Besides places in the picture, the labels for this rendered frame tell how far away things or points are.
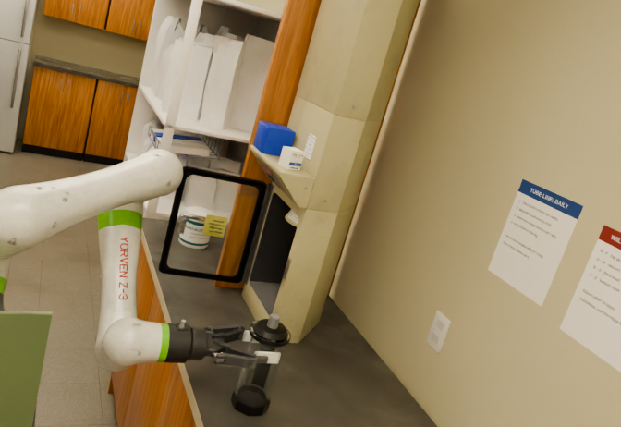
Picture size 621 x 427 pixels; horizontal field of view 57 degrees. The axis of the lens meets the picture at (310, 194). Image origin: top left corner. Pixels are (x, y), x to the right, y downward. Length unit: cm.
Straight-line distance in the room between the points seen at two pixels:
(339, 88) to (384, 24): 22
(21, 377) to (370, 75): 117
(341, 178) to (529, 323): 67
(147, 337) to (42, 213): 37
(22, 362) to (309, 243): 88
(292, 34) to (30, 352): 126
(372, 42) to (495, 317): 85
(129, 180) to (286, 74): 80
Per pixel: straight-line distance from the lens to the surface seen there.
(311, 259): 182
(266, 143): 186
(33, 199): 125
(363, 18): 168
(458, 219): 182
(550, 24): 174
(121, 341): 138
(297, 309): 189
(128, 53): 713
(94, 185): 135
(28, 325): 127
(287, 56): 200
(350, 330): 216
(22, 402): 138
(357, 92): 170
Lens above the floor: 188
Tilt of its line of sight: 14 degrees down
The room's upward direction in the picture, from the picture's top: 16 degrees clockwise
